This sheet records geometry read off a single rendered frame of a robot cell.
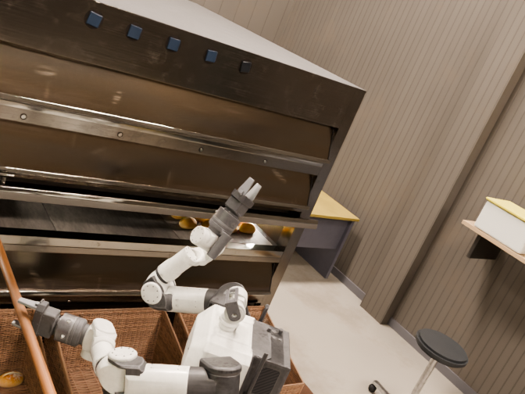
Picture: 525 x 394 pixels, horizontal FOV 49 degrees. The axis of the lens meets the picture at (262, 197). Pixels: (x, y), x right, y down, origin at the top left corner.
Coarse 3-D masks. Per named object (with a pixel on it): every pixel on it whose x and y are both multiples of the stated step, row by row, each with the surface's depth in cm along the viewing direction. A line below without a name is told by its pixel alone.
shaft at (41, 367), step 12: (0, 240) 206; (0, 252) 199; (0, 264) 195; (12, 276) 190; (12, 288) 184; (12, 300) 180; (24, 312) 175; (24, 324) 171; (24, 336) 168; (36, 348) 163; (36, 360) 160; (36, 372) 158; (48, 372) 157; (48, 384) 153
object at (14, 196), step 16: (0, 192) 192; (80, 192) 221; (96, 192) 228; (112, 192) 237; (112, 208) 218; (128, 208) 222; (144, 208) 226; (160, 208) 230; (272, 224) 268; (288, 224) 274; (304, 224) 280
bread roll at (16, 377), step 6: (6, 372) 227; (12, 372) 228; (18, 372) 230; (0, 378) 225; (6, 378) 225; (12, 378) 227; (18, 378) 228; (0, 384) 225; (6, 384) 225; (12, 384) 227; (18, 384) 229
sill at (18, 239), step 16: (16, 240) 219; (32, 240) 223; (48, 240) 226; (64, 240) 230; (80, 240) 234; (96, 240) 238; (112, 240) 243; (128, 240) 249; (144, 240) 254; (160, 240) 260; (176, 240) 266; (272, 256) 300
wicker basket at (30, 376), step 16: (0, 320) 228; (0, 336) 229; (16, 336) 234; (0, 352) 231; (16, 352) 235; (0, 368) 232; (16, 368) 237; (32, 368) 229; (48, 368) 218; (32, 384) 228
